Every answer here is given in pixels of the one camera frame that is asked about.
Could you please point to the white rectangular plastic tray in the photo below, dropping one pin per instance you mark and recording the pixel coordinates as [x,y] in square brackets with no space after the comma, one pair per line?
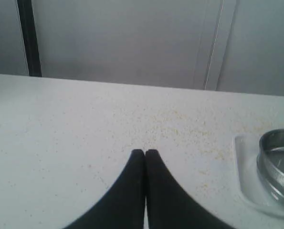
[249,186]

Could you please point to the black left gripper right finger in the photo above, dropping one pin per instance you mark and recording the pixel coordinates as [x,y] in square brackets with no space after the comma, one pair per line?
[169,206]

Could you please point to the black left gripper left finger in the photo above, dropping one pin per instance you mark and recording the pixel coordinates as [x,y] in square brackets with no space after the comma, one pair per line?
[123,205]

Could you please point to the round steel sieve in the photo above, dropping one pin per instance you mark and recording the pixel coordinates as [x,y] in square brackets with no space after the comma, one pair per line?
[270,163]

